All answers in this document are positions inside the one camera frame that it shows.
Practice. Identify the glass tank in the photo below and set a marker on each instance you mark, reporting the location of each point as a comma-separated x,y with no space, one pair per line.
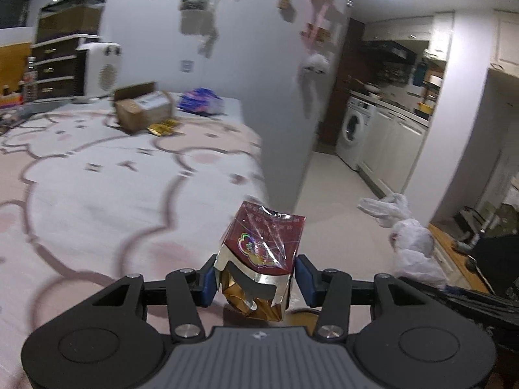
69,20

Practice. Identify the clear slim bottle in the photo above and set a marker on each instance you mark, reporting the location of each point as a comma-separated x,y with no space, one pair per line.
29,81

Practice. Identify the black printed bag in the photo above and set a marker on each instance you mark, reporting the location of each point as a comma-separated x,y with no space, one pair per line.
496,263

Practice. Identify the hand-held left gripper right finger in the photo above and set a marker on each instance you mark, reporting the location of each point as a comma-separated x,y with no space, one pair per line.
306,281

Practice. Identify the black range hood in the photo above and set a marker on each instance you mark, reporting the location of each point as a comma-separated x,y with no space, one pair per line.
389,50

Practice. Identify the white cabinet with wooden top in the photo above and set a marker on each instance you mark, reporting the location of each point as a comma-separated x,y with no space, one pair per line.
450,259

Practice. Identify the white plastic bag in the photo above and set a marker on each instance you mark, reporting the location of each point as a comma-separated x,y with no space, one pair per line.
411,243

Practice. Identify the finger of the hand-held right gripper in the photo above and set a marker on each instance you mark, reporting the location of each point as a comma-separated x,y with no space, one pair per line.
478,308

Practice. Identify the white kitchen base cabinets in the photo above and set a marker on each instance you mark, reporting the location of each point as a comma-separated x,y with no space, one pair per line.
391,150

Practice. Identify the brown door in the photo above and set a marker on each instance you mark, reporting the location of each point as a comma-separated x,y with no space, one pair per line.
336,101

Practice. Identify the gold wrappers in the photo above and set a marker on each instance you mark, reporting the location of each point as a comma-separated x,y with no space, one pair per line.
163,127

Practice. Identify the wall socket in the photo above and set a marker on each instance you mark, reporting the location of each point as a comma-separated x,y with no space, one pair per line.
187,67

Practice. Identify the yellow container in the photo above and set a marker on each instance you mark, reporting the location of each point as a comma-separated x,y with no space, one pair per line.
425,109

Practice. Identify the white heater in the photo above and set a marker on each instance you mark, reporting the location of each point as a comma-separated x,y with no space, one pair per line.
99,71

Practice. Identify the blue purple snack packet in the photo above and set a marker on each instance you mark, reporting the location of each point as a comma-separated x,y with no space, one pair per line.
200,102

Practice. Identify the cardboard box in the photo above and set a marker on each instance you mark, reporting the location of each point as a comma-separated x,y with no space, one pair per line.
142,109

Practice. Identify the white plush toy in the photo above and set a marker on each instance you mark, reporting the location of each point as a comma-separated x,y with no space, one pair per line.
314,64

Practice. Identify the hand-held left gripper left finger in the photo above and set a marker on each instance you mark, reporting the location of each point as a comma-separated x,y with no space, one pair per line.
209,287

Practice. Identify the small metal can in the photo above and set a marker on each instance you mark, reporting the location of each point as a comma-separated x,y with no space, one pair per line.
463,245

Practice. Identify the white kitchen wall cabinets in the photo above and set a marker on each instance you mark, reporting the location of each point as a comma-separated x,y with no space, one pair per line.
405,28

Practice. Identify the teal bottle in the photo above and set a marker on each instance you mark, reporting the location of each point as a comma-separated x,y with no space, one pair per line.
420,73

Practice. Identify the red cigarette box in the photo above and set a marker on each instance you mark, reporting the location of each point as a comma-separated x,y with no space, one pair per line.
259,243

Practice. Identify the dark drawer chest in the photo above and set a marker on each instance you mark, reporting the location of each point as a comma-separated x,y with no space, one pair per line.
52,73

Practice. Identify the pink patterned blanket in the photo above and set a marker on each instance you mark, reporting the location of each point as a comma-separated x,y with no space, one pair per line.
232,107

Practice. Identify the pink printed blanket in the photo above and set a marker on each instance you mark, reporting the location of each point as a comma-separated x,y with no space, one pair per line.
101,194

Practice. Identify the white washing machine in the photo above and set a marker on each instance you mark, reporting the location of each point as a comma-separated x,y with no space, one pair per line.
354,133

